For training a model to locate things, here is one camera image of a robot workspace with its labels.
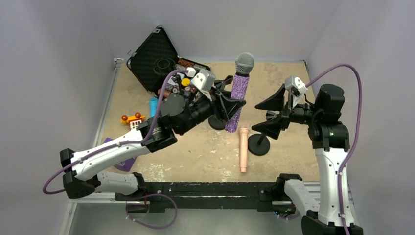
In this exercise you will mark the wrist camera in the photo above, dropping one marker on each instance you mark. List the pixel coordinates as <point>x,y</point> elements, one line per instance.
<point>295,87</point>
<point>202,79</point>

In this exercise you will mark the aluminium frame rail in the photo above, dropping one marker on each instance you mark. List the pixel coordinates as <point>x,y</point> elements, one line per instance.
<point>97,196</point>

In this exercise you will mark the black round-base mic stand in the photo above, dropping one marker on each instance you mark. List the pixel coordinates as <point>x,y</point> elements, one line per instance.
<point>215,122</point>

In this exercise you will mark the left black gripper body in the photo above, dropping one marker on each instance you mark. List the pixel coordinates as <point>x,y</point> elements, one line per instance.
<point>216,102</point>

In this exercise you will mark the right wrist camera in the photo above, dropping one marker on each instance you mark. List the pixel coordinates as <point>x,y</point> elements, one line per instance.
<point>295,87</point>

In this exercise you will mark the blue microphone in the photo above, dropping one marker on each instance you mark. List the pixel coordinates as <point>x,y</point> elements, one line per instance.
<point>153,104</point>

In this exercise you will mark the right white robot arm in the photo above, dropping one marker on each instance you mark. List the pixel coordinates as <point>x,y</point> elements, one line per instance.
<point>331,215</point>

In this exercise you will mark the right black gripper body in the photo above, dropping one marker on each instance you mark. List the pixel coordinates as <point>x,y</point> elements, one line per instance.
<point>287,113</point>

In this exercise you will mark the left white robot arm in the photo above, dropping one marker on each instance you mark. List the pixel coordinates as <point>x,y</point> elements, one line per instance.
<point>86,171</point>

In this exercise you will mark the black poker chip case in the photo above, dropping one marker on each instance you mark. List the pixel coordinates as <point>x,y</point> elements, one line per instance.
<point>155,58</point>

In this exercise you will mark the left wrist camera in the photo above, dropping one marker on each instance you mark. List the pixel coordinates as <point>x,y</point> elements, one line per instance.
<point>202,79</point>

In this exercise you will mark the orange toy vehicle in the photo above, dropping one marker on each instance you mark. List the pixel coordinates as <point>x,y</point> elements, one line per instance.
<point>133,121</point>

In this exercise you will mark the pink microphone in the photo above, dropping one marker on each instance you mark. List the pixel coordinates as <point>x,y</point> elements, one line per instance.
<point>244,134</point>

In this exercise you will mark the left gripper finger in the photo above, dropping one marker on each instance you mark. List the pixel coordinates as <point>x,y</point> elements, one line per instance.
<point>219,85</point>
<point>227,107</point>

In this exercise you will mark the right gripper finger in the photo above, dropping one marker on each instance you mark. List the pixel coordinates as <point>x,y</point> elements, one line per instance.
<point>274,102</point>
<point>272,127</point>

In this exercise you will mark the purple glitter microphone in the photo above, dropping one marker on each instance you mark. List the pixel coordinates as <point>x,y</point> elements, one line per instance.
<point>244,64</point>

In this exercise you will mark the yellow poker chip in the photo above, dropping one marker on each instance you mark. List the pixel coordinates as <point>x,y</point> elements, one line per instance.
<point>185,82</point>

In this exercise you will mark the left side aluminium rail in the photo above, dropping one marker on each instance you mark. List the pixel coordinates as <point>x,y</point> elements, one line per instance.
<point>118,62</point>

